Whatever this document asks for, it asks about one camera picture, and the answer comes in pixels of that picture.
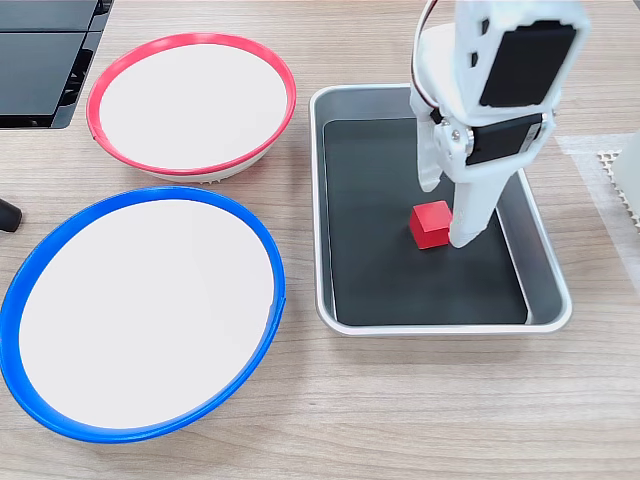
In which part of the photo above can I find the red wooden cube block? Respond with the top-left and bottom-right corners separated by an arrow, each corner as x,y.
408,199 -> 454,250

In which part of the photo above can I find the black tray liner mat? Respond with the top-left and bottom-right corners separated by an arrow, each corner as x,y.
322,117 -> 531,327

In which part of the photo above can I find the silver metal baking tray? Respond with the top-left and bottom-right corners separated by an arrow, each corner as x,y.
308,83 -> 574,337

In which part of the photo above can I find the red-rimmed white dish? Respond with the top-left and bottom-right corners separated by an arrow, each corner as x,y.
85,32 -> 297,184

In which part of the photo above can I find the blue-rimmed white dish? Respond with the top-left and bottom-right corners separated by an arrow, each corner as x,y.
0,185 -> 287,445

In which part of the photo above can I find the white translucent sheet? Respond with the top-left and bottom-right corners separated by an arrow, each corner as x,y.
554,132 -> 640,296

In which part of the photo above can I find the white mesh non-slip mat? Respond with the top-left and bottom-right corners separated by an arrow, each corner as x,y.
594,148 -> 640,229

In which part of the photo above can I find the black glossy flat panel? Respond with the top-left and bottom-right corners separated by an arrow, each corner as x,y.
0,0 -> 115,34
0,30 -> 104,131

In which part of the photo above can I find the black cylindrical stand foot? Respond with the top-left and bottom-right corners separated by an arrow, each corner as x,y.
0,196 -> 24,234

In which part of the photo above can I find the red white black servo cable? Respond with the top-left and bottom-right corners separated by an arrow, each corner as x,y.
409,0 -> 445,120

